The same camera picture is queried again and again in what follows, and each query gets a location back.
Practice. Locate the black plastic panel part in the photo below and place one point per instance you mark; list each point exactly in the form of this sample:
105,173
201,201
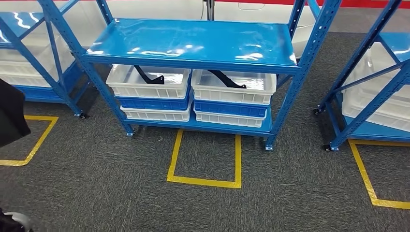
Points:
11,118

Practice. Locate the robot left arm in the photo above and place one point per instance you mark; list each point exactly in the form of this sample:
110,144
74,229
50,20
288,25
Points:
19,221

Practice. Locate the black curved plastic part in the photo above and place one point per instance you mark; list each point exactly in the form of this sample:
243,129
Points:
155,80
224,79

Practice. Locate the blue metal shelf rack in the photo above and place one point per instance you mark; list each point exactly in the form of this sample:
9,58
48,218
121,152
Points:
6,22
397,41
192,41

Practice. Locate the blue plastic bin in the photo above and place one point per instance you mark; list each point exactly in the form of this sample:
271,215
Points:
230,109
153,104

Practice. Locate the yellow floor tape square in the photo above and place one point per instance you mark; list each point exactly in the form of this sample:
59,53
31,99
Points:
205,182

